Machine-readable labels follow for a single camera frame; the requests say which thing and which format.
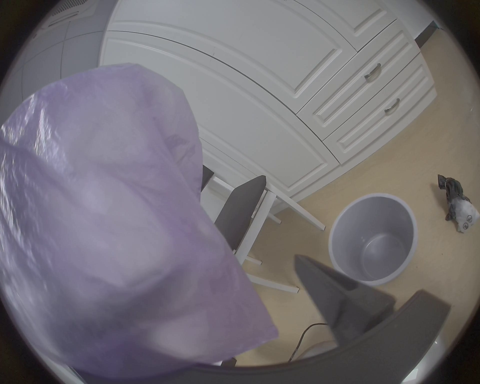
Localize white trash bin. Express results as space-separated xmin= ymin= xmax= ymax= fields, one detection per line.
xmin=328 ymin=193 xmax=419 ymax=286

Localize white wardrobe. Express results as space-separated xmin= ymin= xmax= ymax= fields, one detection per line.
xmin=99 ymin=0 xmax=439 ymax=203

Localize white chair dark grey pads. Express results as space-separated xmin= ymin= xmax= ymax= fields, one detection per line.
xmin=200 ymin=165 xmax=326 ymax=293

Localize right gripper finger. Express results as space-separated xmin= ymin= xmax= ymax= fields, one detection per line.
xmin=294 ymin=254 xmax=396 ymax=346

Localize black and white wrapper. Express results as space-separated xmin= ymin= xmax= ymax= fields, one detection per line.
xmin=437 ymin=174 xmax=480 ymax=234

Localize purple plastic bag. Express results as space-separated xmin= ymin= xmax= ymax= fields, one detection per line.
xmin=0 ymin=63 xmax=280 ymax=376

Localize black cable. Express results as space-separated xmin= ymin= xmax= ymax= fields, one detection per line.
xmin=288 ymin=322 xmax=331 ymax=364

